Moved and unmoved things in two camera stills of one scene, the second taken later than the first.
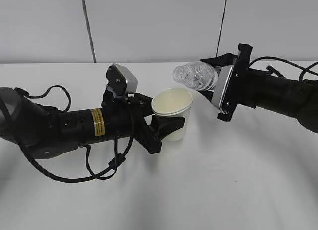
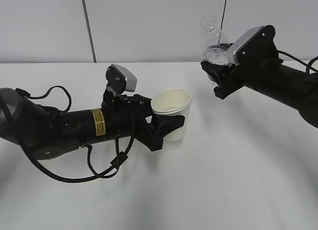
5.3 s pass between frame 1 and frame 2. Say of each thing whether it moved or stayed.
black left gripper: stayed
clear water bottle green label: moved
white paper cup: stayed
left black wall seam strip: stayed
